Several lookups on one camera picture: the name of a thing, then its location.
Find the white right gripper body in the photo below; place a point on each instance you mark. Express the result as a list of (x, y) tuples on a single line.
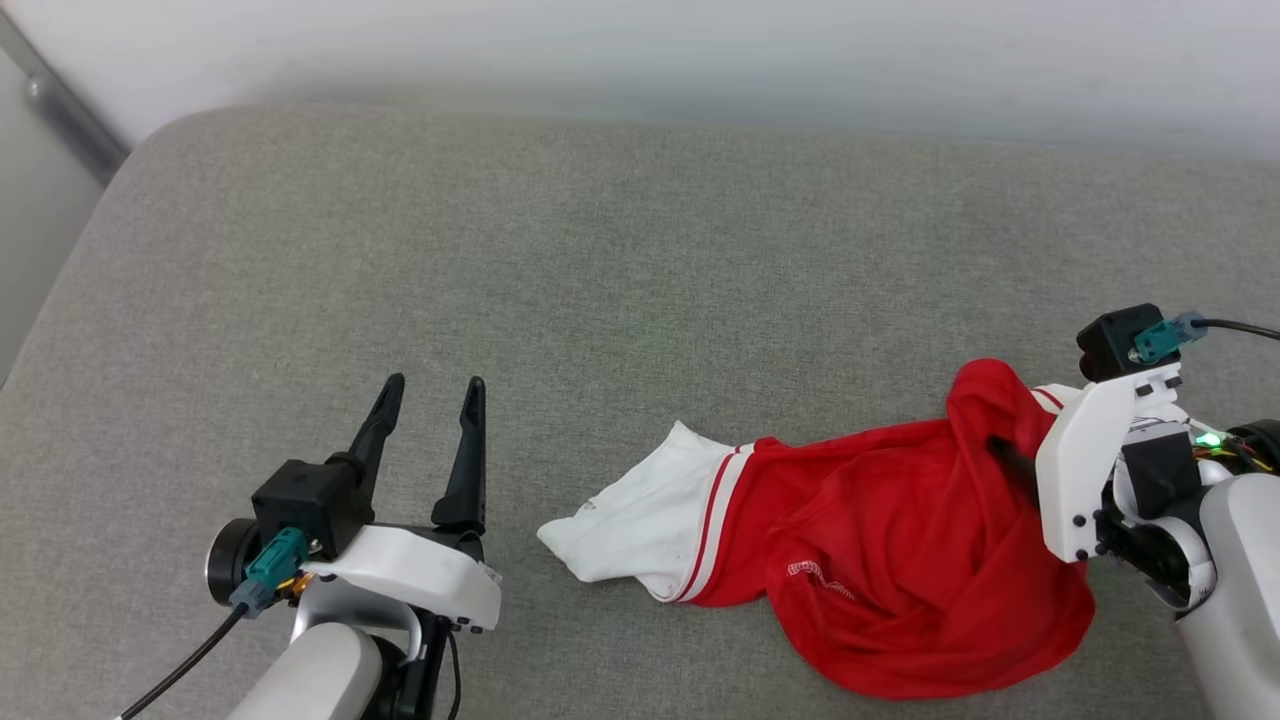
[(1080, 470)]

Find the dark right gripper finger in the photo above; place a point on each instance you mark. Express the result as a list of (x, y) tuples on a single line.
[(1015, 465)]

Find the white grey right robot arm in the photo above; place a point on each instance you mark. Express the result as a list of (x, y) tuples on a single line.
[(1240, 600)]

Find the red shirt with white sleeves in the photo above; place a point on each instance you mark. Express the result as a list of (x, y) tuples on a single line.
[(880, 540)]

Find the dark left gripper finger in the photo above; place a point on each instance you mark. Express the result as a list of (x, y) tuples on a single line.
[(472, 470), (385, 410)]

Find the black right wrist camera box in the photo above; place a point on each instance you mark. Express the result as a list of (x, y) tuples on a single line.
[(1115, 345)]

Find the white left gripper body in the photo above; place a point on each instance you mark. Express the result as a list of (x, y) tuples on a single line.
[(410, 570)]

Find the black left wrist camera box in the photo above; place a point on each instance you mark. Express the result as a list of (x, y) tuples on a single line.
[(310, 505)]

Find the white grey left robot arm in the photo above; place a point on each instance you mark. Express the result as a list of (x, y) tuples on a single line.
[(310, 675)]

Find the grey metal wall strip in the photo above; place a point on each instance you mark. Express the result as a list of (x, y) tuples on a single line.
[(60, 100)]

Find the grey fabric sofa cushion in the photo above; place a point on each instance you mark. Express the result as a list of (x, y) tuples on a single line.
[(620, 300)]

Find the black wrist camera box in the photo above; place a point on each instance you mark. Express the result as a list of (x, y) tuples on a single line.
[(1115, 345), (310, 505)]

